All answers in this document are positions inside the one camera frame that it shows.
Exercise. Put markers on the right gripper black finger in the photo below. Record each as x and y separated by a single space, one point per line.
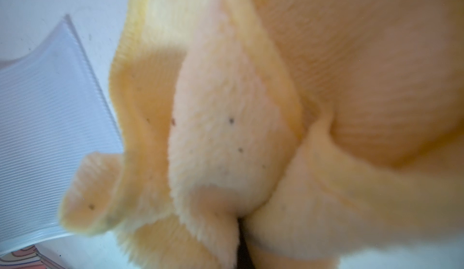
243 256

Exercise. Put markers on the yellow microfiber cloth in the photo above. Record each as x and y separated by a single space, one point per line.
310 128

